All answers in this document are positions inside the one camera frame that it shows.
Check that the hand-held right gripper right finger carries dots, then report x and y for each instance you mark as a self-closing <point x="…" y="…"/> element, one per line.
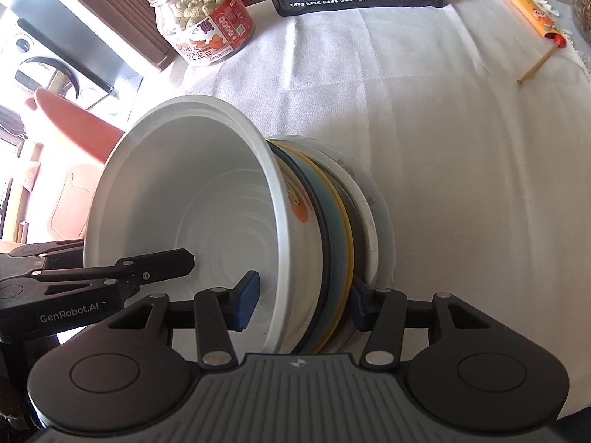
<point x="358" y="307"/>

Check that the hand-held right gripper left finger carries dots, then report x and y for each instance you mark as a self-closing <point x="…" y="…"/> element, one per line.
<point x="247" y="300"/>

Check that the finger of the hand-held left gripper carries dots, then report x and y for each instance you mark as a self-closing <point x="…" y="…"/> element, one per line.
<point x="161" y="263"/>
<point x="46" y="249"/>

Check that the white paper bowl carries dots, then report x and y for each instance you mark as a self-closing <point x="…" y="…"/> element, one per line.
<point x="184" y="203"/>

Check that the yellow-rimmed bowl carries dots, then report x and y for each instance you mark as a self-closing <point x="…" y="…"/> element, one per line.
<point x="349" y="240"/>

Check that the white plate with flower print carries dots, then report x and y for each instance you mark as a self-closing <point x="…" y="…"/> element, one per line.
<point x="376" y="240"/>

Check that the white bowl with orange print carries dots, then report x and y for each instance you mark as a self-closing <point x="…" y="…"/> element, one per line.
<point x="302" y="221"/>

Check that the orange plastic stool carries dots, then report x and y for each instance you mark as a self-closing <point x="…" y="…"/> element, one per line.
<point x="69" y="170"/>

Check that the grey appliance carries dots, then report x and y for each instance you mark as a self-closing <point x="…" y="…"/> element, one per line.
<point x="60" y="37"/>

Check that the peanut jar with red label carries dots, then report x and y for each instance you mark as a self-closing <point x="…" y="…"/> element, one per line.
<point x="203" y="23"/>

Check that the brown ribbed panel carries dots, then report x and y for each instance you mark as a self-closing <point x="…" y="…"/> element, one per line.
<point x="134" y="18"/>

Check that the wooden chopstick with red bead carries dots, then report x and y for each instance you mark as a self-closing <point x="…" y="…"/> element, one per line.
<point x="535" y="67"/>

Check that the white lace doily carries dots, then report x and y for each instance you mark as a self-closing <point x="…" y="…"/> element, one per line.
<point x="577" y="50"/>

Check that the orange chopstick case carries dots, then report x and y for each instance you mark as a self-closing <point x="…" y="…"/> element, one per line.
<point x="521" y="4"/>

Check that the clear jar of sunflower seeds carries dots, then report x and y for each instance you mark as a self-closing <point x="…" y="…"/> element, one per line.
<point x="582" y="4"/>

